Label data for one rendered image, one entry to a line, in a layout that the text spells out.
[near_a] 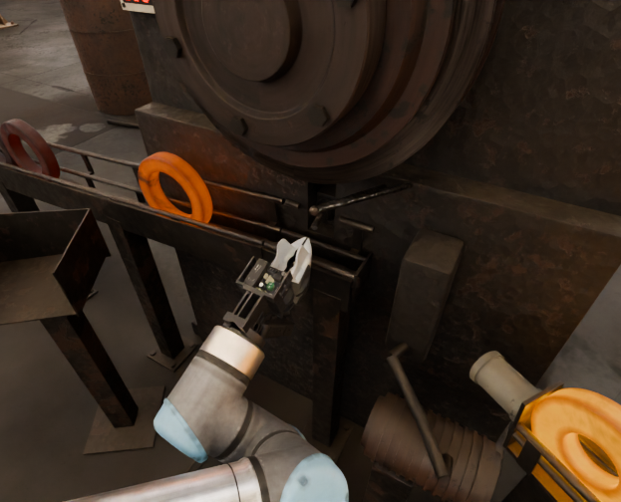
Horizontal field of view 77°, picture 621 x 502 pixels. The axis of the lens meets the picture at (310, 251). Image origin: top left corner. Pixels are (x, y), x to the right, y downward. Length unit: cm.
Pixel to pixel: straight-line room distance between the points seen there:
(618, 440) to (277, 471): 37
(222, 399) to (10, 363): 129
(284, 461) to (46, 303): 63
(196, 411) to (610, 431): 49
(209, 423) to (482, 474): 44
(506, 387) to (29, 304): 89
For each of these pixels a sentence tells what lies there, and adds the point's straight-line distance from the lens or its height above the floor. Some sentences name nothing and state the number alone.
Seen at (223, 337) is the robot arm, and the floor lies 74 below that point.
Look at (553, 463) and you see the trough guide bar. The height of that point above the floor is 68.
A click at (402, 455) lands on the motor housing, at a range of 77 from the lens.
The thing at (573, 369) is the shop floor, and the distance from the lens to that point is 170.
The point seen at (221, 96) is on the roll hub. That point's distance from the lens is 55.
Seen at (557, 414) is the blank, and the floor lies 73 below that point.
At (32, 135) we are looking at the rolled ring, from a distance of 132.
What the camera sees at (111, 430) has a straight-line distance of 145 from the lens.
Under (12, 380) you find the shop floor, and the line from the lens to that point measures 173.
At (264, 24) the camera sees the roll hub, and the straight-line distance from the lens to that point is 47.
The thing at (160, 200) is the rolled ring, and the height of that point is 70.
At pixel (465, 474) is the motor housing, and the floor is 52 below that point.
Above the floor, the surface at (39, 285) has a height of 60.
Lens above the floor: 121
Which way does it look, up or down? 41 degrees down
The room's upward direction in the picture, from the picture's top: straight up
